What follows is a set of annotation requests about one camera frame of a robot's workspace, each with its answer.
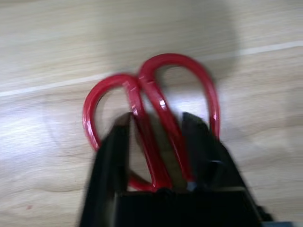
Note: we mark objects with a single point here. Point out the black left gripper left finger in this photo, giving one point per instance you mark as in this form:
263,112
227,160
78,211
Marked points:
111,153

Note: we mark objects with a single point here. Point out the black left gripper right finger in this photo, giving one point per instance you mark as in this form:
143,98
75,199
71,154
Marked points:
201,146

